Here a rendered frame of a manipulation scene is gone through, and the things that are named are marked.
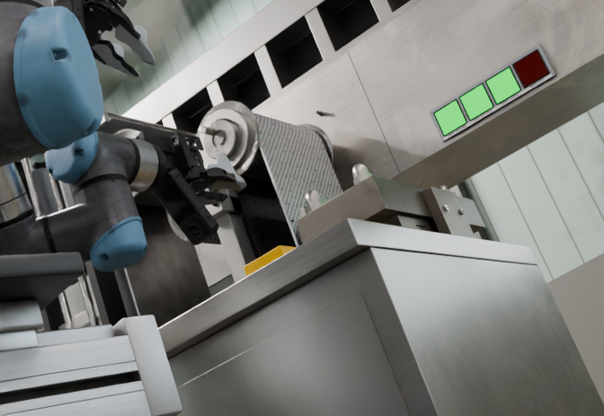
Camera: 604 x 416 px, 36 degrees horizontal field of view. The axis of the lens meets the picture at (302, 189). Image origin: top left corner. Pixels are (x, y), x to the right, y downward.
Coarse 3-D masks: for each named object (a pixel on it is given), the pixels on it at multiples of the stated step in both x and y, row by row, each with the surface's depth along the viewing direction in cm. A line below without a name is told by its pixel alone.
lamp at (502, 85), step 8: (504, 72) 174; (488, 80) 176; (496, 80) 175; (504, 80) 174; (512, 80) 173; (496, 88) 174; (504, 88) 174; (512, 88) 173; (496, 96) 174; (504, 96) 173
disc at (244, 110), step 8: (224, 104) 170; (232, 104) 169; (240, 104) 168; (208, 112) 172; (240, 112) 168; (248, 112) 167; (248, 120) 166; (256, 120) 166; (256, 128) 165; (256, 136) 165; (256, 144) 165; (248, 152) 166; (256, 152) 165; (248, 160) 165; (240, 168) 166; (248, 168) 166
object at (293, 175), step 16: (272, 160) 166; (288, 160) 170; (304, 160) 175; (320, 160) 181; (272, 176) 163; (288, 176) 167; (304, 176) 172; (320, 176) 177; (288, 192) 164; (304, 192) 169; (320, 192) 174; (336, 192) 180; (288, 208) 161
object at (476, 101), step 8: (480, 88) 176; (464, 96) 178; (472, 96) 177; (480, 96) 176; (464, 104) 178; (472, 104) 177; (480, 104) 176; (488, 104) 175; (472, 112) 177; (480, 112) 176
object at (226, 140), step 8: (216, 120) 168; (224, 120) 167; (216, 128) 168; (224, 128) 167; (232, 128) 166; (208, 136) 169; (216, 136) 168; (224, 136) 167; (232, 136) 165; (208, 144) 168; (216, 144) 168; (224, 144) 167; (232, 144) 165; (208, 152) 168; (216, 152) 167; (224, 152) 166; (232, 152) 166
